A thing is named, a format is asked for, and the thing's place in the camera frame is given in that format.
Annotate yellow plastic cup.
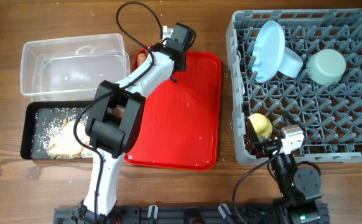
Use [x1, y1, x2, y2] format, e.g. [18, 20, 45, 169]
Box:
[247, 113, 272, 139]

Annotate orange carrot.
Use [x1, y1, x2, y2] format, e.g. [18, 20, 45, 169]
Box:
[136, 53, 147, 67]

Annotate light blue bowl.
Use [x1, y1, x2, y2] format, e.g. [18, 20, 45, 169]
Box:
[278, 47, 303, 78]

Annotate light blue plate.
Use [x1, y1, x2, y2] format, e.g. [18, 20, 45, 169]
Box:
[252, 21, 285, 83]

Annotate pale green bowl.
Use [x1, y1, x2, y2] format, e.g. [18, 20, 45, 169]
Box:
[306, 49, 346, 85]

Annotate white plastic spoon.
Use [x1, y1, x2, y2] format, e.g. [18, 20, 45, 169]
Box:
[236, 50, 246, 95]

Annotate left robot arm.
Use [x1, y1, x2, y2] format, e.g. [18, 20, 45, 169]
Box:
[78, 23, 196, 223]

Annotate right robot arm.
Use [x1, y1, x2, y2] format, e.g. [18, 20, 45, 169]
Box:
[246, 121, 322, 223]

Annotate grey dishwasher rack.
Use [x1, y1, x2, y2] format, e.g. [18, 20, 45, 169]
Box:
[226, 9, 362, 166]

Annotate red plastic tray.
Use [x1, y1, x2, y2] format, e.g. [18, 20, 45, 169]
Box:
[124, 51, 223, 170]

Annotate clear plastic bin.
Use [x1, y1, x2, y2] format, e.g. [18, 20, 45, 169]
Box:
[20, 33, 130, 101]

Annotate food scraps on plate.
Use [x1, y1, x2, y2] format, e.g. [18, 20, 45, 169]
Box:
[30, 108, 93, 159]

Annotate black plastic tray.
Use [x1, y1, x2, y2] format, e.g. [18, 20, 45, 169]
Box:
[20, 101, 90, 160]

